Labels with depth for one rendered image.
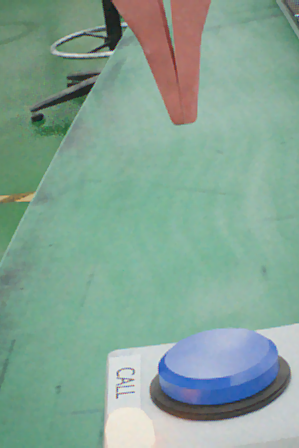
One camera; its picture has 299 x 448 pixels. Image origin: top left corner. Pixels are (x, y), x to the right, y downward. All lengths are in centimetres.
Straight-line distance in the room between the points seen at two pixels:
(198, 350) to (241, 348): 1
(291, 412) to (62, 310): 25
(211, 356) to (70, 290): 25
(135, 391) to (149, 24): 13
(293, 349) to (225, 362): 4
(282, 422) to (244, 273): 25
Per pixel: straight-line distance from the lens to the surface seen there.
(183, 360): 39
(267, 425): 37
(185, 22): 33
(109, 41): 370
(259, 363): 38
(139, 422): 37
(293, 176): 74
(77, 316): 60
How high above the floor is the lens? 104
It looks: 22 degrees down
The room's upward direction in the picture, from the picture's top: 9 degrees counter-clockwise
